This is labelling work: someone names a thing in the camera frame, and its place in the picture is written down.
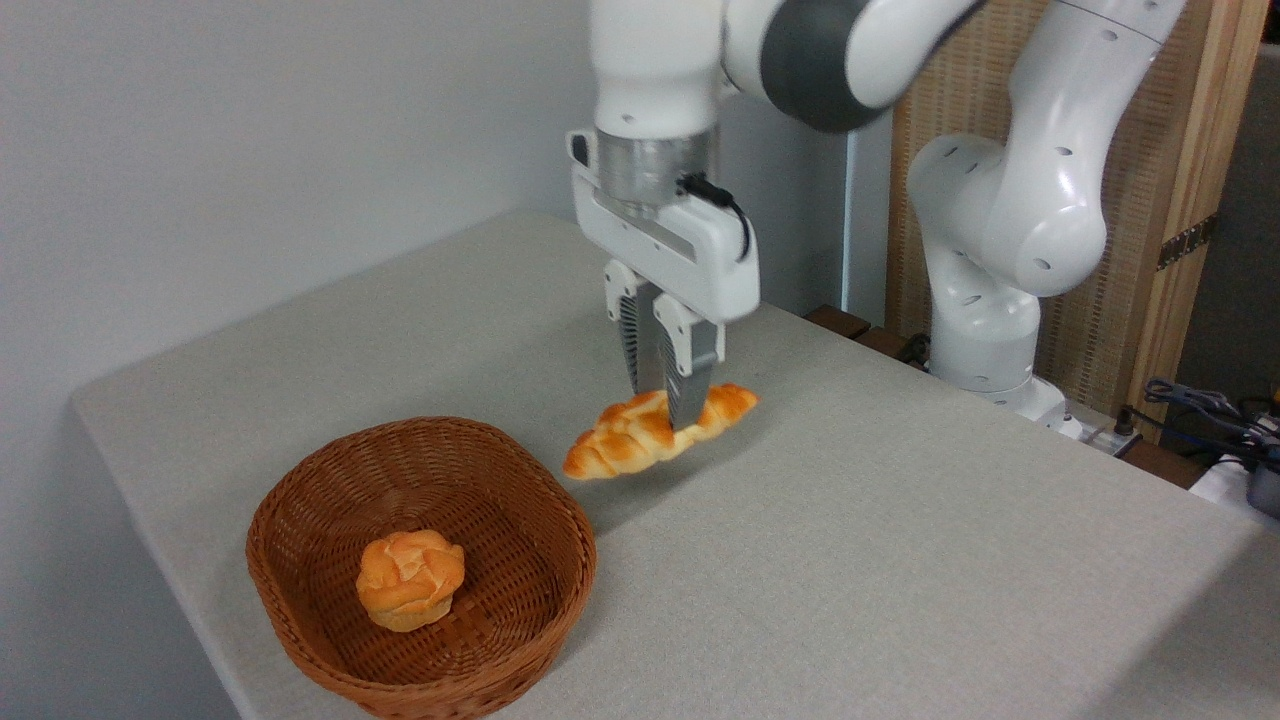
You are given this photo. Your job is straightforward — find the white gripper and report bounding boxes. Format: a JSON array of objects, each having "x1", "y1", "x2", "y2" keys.
[{"x1": 567, "y1": 128, "x2": 761, "y2": 433}]

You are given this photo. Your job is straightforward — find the braided golden bread loaf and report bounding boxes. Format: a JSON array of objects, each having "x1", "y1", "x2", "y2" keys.
[{"x1": 562, "y1": 383, "x2": 759, "y2": 481}]

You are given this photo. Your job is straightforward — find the brown wicker basket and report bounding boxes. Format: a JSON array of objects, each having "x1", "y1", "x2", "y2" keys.
[{"x1": 246, "y1": 416, "x2": 598, "y2": 720}]

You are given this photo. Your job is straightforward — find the round golden bread bun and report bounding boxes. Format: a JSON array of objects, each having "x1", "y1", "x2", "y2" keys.
[{"x1": 356, "y1": 529, "x2": 467, "y2": 633}]

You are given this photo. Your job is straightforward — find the white cloth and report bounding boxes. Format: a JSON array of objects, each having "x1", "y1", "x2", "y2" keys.
[{"x1": 1188, "y1": 420, "x2": 1280, "y2": 521}]

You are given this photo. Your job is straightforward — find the grey box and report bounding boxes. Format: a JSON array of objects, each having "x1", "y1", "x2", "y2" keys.
[{"x1": 1246, "y1": 455, "x2": 1280, "y2": 519}]

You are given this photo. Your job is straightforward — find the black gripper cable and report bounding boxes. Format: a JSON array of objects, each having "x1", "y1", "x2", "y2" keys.
[{"x1": 678, "y1": 174, "x2": 751, "y2": 263}]

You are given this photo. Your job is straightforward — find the bundle of dark cables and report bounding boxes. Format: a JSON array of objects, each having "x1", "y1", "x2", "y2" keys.
[{"x1": 1143, "y1": 378, "x2": 1280, "y2": 463}]

